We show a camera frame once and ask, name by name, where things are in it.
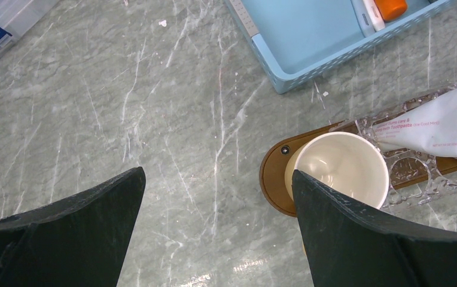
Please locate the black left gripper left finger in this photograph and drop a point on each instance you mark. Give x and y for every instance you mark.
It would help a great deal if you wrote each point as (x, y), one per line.
(81, 240)

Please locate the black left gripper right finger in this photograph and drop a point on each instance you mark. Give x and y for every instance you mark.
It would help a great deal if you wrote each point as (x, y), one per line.
(349, 243)

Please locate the yellow mug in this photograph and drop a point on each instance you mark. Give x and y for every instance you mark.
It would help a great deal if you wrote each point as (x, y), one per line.
(345, 162)

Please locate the brown oval wooden tray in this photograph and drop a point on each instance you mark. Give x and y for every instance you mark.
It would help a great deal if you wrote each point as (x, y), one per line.
(276, 178)

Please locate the light blue plastic basket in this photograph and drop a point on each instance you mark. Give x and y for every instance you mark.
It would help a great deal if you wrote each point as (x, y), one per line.
(296, 41)

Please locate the orange toothpaste tube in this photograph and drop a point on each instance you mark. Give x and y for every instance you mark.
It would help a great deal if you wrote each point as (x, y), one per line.
(391, 9)

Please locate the clear plastic compartment box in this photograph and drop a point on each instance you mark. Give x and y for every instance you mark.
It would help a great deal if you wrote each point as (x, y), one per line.
(18, 16)

